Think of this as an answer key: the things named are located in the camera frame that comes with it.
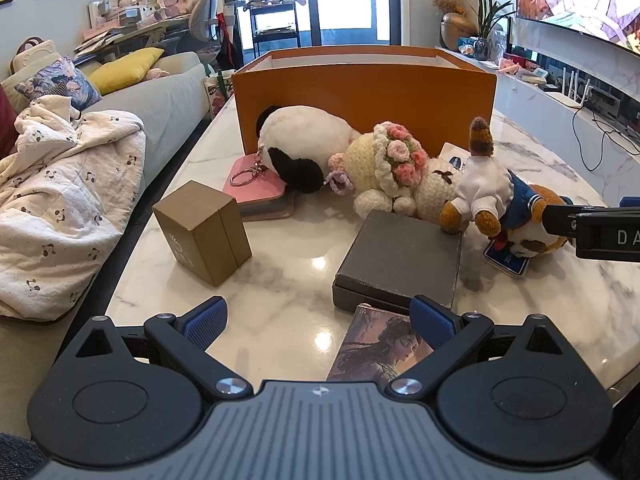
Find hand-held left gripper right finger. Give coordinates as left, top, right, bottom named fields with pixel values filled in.
left=382, top=295, right=573, bottom=401

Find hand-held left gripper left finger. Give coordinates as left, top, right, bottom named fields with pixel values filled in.
left=65, top=296, right=253, bottom=401

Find brown plush animal white shirt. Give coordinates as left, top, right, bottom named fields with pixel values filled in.
left=440, top=116, right=576, bottom=258

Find pink box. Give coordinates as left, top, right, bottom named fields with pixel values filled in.
left=222, top=152, right=296, bottom=221

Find cream crochet doll flower hat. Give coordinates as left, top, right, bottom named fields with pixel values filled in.
left=327, top=121, right=471, bottom=223

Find panda plush with key ring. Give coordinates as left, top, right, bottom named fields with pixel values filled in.
left=229, top=105, right=362, bottom=195

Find orange storage box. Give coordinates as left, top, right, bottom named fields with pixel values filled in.
left=231, top=46, right=498, bottom=156

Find blue card pack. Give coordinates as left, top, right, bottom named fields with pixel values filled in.
left=482, top=237, right=531, bottom=278

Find grey flat box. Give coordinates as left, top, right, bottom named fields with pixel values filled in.
left=332, top=210, right=463, bottom=313

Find brown cardboard box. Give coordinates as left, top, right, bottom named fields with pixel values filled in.
left=152, top=180, right=253, bottom=287

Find white marble tv cabinet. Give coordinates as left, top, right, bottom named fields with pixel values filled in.
left=435, top=45, right=640, bottom=201

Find white router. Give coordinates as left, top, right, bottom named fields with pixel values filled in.
left=557, top=66, right=593, bottom=108

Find white peach print tube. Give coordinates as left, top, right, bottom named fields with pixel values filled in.
left=437, top=142, right=476, bottom=166

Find white panda print blanket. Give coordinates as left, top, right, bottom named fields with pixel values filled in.
left=0, top=95, right=147, bottom=322

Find green potted plant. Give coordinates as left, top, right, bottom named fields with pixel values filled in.
left=467, top=0, right=516, bottom=61

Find gold vase dried flowers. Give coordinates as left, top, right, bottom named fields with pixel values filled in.
left=431, top=0, right=478, bottom=52

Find grey sofa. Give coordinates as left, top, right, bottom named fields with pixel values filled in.
left=0, top=51, right=213, bottom=201

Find printed paper bag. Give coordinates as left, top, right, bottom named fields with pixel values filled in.
left=202, top=71, right=236, bottom=118

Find yellow pillow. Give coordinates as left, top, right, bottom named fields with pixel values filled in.
left=87, top=47, right=165, bottom=96

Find dark red pillow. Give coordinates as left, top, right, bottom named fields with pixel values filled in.
left=0, top=85, right=21, bottom=158

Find blue floral pillow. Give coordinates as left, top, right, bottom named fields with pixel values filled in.
left=14, top=56, right=103, bottom=111

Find black metal rack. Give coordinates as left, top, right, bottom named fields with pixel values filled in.
left=249, top=0, right=303, bottom=58

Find cluttered desk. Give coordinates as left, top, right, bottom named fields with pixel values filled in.
left=74, top=0, right=211, bottom=66

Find grey office chair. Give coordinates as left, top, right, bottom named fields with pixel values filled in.
left=187, top=0, right=223, bottom=61

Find cream bear-ear chair back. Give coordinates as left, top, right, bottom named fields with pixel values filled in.
left=10, top=36, right=56, bottom=78

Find sliding glass door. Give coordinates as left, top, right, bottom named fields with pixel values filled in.
left=220, top=0, right=403, bottom=51

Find black cable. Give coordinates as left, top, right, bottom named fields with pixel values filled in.
left=572, top=105, right=640, bottom=172

